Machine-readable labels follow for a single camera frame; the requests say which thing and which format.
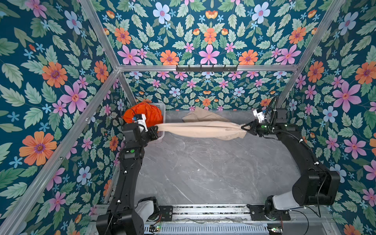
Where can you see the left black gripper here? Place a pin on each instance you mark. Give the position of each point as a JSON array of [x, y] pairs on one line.
[[152, 131]]

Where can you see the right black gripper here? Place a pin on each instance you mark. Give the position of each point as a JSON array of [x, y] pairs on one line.
[[254, 129]]

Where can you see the beige drawstring shorts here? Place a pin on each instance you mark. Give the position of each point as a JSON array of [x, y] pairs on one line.
[[202, 123]]

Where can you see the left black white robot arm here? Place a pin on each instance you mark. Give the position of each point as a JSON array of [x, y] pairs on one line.
[[121, 217]]

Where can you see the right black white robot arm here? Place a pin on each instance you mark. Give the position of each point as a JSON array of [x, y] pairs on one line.
[[317, 185]]

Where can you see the orange shorts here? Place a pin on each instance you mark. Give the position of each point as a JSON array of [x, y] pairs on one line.
[[152, 113]]

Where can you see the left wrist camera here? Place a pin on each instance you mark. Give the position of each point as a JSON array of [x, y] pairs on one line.
[[140, 119]]

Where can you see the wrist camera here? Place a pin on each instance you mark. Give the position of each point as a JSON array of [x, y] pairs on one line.
[[140, 119], [272, 117]]

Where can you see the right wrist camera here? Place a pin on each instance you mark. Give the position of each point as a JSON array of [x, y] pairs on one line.
[[272, 117]]

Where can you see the black hook rail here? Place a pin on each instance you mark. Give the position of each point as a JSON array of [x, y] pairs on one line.
[[206, 68]]

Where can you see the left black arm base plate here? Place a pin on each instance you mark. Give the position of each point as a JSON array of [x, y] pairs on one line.
[[161, 214]]

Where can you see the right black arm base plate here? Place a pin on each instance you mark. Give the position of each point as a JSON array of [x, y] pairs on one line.
[[262, 212]]

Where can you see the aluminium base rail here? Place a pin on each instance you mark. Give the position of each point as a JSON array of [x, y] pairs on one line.
[[240, 212]]

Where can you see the white vented cable duct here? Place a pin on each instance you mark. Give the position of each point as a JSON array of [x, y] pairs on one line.
[[206, 229]]

